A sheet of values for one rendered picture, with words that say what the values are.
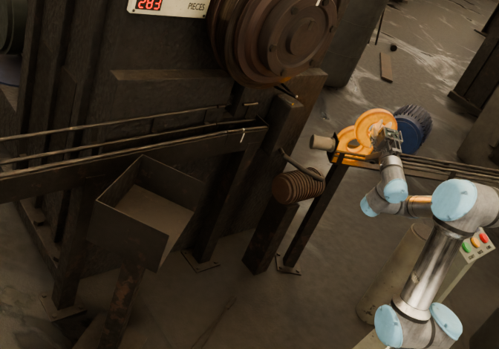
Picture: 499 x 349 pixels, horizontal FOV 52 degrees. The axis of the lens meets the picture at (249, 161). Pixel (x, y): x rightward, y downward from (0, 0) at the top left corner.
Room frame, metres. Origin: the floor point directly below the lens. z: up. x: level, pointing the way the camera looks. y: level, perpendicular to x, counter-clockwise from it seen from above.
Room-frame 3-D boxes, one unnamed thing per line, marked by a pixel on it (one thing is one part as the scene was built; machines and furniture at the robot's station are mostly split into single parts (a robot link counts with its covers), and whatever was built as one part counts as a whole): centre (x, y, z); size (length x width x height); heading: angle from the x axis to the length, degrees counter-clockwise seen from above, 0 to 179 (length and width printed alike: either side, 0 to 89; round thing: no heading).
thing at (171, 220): (1.08, 0.20, 0.36); 0.26 x 0.20 x 0.72; 176
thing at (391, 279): (1.76, -0.76, 0.26); 0.12 x 0.12 x 0.52
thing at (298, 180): (1.80, -0.23, 0.27); 0.22 x 0.13 x 0.53; 141
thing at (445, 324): (1.21, -0.73, 0.54); 0.13 x 0.12 x 0.14; 114
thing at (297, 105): (1.82, -0.05, 0.68); 0.11 x 0.08 x 0.24; 51
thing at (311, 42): (1.56, 0.01, 1.11); 0.28 x 0.06 x 0.28; 141
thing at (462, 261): (1.69, -0.91, 0.31); 0.24 x 0.16 x 0.62; 141
